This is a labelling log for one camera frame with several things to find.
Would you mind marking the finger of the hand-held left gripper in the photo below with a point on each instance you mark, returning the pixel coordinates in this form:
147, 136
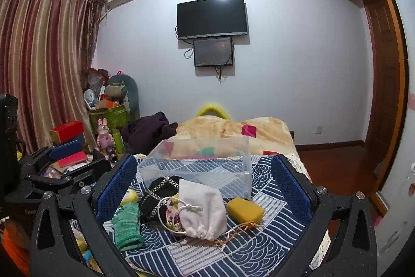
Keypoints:
74, 179
64, 149

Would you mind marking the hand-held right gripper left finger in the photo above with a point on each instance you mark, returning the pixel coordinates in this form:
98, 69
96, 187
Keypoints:
117, 181

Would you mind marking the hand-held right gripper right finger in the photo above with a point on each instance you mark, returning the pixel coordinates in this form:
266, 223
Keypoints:
291, 187

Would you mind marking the green knitted doll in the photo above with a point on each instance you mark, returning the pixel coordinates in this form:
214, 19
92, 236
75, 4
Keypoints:
128, 225

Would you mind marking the yellow sponge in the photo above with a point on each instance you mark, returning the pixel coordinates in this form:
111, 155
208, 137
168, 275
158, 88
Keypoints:
245, 210

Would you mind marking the floral fabric pouch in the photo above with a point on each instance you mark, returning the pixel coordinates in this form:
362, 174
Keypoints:
171, 217

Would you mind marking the clear plastic box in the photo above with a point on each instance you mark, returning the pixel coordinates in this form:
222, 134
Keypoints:
207, 160

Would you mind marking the pink book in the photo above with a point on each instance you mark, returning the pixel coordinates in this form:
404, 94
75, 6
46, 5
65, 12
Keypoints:
73, 159

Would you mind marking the red box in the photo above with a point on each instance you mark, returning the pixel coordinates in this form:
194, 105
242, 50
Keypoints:
66, 131

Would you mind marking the black cylinder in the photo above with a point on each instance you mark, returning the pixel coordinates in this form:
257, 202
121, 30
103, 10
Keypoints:
112, 156

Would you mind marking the green bottle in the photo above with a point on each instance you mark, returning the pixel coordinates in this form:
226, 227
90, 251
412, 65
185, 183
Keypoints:
117, 142

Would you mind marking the pink rabbit figure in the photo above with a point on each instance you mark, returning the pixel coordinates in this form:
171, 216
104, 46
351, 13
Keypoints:
105, 134

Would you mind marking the dark purple clothing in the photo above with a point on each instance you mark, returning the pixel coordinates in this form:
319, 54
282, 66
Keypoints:
146, 131

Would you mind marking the green storage box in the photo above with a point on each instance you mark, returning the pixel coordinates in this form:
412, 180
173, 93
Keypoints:
113, 116

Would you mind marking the gold ribbon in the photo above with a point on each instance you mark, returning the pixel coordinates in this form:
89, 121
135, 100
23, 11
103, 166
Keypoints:
241, 226

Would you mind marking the blue patterned bed cover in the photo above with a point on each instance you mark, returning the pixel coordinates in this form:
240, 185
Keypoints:
259, 251

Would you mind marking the yellow plush toy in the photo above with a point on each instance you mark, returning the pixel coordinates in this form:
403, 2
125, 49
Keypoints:
85, 251

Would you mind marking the plastic bag bundle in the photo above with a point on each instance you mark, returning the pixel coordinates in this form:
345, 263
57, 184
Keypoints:
95, 79

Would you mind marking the striped red curtain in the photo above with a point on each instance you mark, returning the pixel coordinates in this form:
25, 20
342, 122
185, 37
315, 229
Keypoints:
42, 62

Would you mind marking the green plush toy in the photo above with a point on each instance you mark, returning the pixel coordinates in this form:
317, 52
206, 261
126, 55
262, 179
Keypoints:
128, 92

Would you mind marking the orange plastic item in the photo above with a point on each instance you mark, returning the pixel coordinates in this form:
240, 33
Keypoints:
14, 247

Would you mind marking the beige fleece blanket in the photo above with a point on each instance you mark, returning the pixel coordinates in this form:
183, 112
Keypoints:
214, 129

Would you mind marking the white door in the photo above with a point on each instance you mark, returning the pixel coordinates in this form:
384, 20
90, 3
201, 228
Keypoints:
402, 215

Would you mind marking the wooden door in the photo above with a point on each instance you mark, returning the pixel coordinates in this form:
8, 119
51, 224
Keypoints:
385, 85

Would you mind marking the small black monitor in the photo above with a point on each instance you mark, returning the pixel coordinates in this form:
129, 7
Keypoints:
213, 51

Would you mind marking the white wall socket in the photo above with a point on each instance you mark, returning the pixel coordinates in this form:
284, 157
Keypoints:
319, 129

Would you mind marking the black wall television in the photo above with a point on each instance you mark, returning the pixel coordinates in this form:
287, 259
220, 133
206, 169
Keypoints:
212, 17

